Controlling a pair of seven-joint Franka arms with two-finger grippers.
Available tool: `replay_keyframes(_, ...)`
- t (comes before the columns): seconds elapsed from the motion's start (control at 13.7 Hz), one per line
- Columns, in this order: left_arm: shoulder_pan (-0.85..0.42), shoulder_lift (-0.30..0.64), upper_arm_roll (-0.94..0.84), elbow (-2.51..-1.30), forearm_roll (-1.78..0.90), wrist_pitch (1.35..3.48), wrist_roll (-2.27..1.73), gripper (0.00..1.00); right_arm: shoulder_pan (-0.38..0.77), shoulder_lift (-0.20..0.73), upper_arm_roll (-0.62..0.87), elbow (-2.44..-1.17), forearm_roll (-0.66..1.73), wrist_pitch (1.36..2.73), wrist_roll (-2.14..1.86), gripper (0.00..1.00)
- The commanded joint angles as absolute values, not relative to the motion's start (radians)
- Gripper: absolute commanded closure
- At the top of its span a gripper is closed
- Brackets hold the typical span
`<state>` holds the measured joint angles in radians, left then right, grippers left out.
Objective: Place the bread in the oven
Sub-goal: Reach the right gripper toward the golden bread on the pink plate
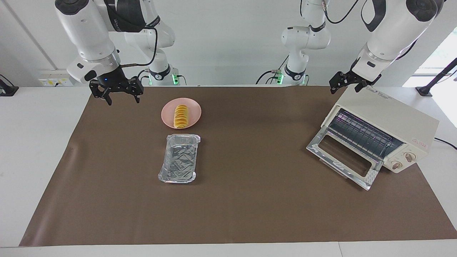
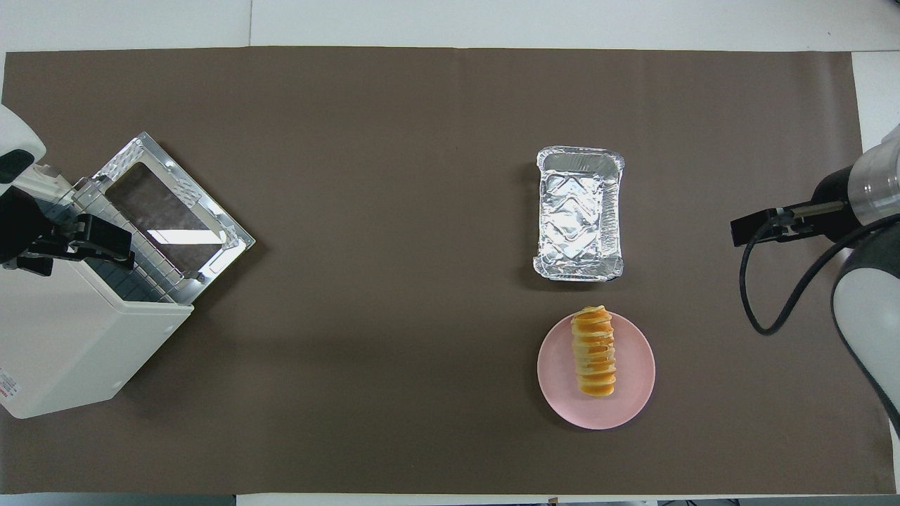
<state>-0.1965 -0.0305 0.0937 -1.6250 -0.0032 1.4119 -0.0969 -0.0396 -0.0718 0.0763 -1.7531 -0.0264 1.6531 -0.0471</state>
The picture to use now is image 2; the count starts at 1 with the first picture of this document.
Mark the pink round plate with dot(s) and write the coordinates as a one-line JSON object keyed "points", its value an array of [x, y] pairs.
{"points": [[562, 393]]}

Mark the white toaster oven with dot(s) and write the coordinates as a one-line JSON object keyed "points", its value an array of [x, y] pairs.
{"points": [[70, 337]]}

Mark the aluminium foil tray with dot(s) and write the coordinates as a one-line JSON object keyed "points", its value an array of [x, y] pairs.
{"points": [[580, 211]]}

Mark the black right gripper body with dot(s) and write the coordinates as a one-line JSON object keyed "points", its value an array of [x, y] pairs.
{"points": [[840, 204]]}

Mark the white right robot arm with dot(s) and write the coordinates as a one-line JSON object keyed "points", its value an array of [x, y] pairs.
{"points": [[868, 302]]}

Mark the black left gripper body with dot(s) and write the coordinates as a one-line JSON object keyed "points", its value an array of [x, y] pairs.
{"points": [[17, 225]]}

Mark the golden bread loaf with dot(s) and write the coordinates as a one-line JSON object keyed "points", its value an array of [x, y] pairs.
{"points": [[595, 351]]}

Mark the glass oven door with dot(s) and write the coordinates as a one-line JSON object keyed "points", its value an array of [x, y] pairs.
{"points": [[165, 204]]}

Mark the brown table mat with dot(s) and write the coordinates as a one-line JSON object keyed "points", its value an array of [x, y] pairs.
{"points": [[422, 211]]}

